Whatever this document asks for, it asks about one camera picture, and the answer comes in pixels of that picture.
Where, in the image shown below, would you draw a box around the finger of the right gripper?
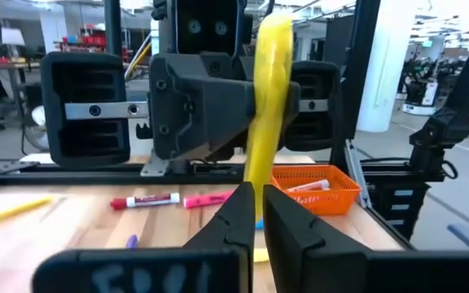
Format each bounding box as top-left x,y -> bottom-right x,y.
281,80 -> 302,146
149,54 -> 256,161

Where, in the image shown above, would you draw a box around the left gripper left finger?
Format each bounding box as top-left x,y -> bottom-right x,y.
185,181 -> 256,249

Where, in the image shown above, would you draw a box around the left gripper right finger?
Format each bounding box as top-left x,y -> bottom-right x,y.
263,184 -> 366,252

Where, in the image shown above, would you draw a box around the yellow highlighter marker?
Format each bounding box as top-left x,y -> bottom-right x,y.
243,14 -> 295,223

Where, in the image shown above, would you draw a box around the pink Expo dry-erase marker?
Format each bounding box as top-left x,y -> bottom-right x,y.
286,178 -> 331,193

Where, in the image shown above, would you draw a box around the red Expo dry-erase marker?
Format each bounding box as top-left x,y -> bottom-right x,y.
110,191 -> 182,212

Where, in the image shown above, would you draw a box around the pink highlighter marker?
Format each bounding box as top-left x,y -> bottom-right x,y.
182,190 -> 235,210

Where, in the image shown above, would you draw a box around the orange plastic basket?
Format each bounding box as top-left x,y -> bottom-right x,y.
270,164 -> 362,216

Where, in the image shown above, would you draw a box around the shelving rack red bins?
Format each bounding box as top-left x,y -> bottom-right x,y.
55,24 -> 107,54

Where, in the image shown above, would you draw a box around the white round pillar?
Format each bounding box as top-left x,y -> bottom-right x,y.
356,0 -> 421,133

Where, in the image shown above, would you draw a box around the yellow thin pen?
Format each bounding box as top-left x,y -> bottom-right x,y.
0,195 -> 55,223

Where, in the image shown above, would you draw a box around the black jointed stand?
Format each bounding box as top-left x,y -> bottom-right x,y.
408,0 -> 469,182

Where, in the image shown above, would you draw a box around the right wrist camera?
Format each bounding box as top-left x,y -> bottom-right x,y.
159,0 -> 247,56

